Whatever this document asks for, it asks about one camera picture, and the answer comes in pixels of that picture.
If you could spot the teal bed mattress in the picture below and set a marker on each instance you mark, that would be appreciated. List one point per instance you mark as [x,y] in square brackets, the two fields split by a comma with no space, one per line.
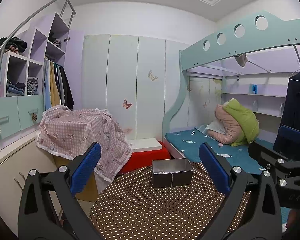
[194,146]

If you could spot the white flat box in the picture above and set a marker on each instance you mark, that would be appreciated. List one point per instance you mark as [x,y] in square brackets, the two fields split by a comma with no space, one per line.
[145,145]

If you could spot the folded jeans stack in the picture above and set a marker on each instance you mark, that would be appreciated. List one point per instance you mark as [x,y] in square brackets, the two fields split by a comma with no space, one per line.
[17,89]

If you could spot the pinecone drawer ornament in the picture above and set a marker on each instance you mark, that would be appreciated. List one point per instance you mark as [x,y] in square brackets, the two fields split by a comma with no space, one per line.
[34,117]

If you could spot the lilac wardrobe shelf unit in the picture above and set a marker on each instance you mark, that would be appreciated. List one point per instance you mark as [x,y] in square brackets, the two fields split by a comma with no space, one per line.
[51,37]

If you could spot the pink butterfly wall sticker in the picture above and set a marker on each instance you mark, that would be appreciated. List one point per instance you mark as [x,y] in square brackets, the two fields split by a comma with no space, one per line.
[126,104]

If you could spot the grey metal handrail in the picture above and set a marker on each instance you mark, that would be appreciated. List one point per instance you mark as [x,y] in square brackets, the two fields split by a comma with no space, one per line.
[67,2]

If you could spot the silver chain jewelry pile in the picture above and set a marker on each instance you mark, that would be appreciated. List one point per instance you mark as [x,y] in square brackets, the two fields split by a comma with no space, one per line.
[168,179]

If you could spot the brown polka dot tablecloth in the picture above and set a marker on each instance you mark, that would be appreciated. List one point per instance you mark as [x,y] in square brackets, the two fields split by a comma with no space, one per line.
[130,208]

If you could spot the small blue box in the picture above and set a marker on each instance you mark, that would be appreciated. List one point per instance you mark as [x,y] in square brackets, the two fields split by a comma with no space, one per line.
[254,89]

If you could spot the silver metal tin box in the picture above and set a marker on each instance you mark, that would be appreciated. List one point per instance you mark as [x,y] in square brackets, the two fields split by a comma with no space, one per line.
[173,165]

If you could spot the white wardrobe doors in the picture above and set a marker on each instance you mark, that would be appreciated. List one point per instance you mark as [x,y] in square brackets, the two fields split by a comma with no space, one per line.
[115,67]

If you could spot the beige butterfly wall sticker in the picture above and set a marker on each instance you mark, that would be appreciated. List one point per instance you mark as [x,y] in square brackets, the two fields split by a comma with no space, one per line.
[151,76]

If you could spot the green quilt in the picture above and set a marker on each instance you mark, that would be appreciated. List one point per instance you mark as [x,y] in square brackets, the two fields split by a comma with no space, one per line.
[247,121]

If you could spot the pink padded jacket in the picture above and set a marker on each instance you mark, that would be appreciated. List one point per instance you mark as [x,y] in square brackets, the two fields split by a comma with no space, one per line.
[233,134]

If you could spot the teal drawer cabinet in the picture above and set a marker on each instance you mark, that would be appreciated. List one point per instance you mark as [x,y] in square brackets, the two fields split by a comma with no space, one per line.
[16,111]

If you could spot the hanging clothes row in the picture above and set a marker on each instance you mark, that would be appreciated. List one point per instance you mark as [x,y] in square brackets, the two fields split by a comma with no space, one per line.
[56,87]

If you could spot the red storage ottoman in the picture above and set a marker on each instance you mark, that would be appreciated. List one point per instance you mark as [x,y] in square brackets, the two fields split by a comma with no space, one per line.
[145,158]

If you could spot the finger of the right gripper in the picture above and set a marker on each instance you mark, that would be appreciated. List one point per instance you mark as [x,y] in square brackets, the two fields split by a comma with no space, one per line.
[267,157]
[290,133]

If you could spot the cardboard box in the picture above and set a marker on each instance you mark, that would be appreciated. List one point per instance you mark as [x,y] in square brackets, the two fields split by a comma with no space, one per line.
[82,186]

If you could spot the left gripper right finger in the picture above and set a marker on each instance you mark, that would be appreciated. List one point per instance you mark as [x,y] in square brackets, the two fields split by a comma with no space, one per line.
[220,171]

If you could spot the pink checkered cloth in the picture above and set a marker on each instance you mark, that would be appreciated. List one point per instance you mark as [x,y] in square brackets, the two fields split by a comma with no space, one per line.
[67,134]

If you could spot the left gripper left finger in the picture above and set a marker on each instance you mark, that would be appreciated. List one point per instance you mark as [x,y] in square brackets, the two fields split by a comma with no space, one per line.
[91,156]

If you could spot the teal bunk bed frame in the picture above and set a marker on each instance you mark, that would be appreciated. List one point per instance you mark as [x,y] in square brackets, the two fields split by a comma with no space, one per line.
[256,32]

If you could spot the dark navy hanging garment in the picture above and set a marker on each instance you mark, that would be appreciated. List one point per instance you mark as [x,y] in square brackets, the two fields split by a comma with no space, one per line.
[290,118]

